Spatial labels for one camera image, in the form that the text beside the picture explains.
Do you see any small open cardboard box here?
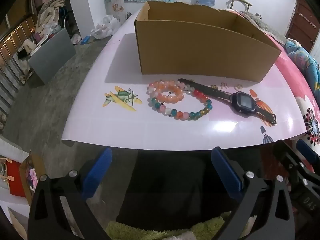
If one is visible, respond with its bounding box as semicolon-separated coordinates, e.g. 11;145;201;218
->
19;152;48;205

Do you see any green fluffy mat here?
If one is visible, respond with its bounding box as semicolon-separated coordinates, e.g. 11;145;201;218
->
105;211;233;240

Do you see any white plastic bag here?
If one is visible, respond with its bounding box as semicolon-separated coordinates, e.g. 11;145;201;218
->
90;15;121;40

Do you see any grey storage box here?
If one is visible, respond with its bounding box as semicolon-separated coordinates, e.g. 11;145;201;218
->
28;27;77;85

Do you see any brown door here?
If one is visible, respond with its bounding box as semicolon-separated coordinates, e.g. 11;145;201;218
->
285;0;320;53

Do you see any multicolour bead bracelet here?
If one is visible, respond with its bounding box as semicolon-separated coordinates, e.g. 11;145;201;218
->
150;85;213;120

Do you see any orange bead bracelet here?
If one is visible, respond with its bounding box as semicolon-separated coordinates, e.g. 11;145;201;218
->
147;79;185;103

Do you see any pile of clothes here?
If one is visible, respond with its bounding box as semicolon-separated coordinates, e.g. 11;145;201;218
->
30;0;68;45

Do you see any pink floral blanket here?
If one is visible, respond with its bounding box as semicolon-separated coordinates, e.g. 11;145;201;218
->
225;9;320;150

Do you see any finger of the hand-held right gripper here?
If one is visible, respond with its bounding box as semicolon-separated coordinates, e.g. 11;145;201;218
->
274;142;312;184
296;139;320;167

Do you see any blue patterned blanket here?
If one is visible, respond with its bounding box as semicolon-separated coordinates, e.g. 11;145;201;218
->
284;39;320;100

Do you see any grey fuzzy blanket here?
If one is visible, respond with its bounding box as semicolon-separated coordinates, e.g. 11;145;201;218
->
239;11;285;43

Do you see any brown cardboard box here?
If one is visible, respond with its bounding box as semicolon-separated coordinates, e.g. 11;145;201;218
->
134;1;282;83

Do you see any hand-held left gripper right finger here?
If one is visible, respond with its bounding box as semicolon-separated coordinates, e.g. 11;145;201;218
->
211;147;297;240

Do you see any black smartwatch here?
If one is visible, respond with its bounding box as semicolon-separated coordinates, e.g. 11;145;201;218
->
177;78;277;125

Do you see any red box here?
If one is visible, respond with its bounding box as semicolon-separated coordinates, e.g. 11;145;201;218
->
6;160;28;198

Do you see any black star chain necklace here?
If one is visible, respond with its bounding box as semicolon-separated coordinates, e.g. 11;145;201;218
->
160;90;175;118

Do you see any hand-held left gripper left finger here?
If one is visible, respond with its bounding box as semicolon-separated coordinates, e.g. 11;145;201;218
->
27;147;113;240

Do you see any metal folding gate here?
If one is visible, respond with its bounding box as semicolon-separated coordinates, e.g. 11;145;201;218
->
0;17;35;120

